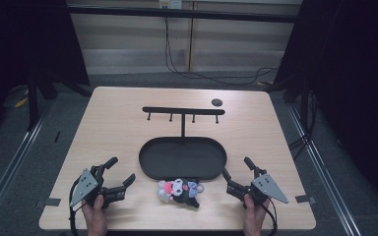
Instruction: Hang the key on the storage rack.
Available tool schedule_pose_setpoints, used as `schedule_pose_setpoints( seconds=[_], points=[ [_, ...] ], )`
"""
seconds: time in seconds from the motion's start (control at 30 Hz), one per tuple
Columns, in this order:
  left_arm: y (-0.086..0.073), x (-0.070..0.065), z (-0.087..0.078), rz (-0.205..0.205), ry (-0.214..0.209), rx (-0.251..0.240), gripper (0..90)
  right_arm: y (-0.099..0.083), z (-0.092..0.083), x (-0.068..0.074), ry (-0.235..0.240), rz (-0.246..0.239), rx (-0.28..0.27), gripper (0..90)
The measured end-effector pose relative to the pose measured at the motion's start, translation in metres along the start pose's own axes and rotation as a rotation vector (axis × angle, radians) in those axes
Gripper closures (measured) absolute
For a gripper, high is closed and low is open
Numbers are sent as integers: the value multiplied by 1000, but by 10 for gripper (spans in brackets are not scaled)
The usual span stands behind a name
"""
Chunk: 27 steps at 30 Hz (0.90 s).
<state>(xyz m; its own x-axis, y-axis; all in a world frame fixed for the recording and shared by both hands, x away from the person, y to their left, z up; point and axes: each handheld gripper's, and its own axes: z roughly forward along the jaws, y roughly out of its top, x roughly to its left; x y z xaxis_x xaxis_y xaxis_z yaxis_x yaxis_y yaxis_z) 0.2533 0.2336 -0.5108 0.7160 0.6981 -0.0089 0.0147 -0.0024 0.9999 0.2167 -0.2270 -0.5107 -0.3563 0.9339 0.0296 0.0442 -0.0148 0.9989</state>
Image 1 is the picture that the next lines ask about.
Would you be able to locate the dark curtain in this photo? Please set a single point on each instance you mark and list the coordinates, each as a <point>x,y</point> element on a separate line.
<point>23,46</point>
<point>351,82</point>

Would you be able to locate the white wall socket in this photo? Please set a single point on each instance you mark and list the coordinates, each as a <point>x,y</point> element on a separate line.
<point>170,3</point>

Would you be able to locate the person's left hand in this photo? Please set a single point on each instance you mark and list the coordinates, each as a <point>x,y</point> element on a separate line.
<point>94,217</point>

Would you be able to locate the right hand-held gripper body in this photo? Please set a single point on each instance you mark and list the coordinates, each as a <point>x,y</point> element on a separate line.
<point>268,187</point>

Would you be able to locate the black metal stand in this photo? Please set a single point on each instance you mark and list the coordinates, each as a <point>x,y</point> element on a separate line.
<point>32,101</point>

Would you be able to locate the small black round disc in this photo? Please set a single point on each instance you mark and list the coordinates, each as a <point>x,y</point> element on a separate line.
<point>217,102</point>

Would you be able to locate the person's right hand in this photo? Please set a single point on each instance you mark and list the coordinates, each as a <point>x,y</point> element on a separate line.
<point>253,216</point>

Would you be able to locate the black horizontal bar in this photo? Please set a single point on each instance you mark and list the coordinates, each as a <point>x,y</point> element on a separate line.
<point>177,13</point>

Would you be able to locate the aluminium floor rail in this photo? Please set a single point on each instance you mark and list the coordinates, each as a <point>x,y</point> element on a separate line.
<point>10,168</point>
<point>325,170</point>

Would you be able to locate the black hook stand with tray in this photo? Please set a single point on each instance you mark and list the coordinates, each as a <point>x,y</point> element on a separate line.
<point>182,159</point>

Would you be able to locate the yellow floor scrap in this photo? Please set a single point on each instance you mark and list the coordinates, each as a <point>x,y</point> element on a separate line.
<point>21,102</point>

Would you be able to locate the black floor tape strip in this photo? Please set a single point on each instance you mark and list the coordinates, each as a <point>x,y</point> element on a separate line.
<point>57,136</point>

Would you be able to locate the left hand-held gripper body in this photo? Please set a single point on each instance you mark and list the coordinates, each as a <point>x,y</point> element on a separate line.
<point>86,186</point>

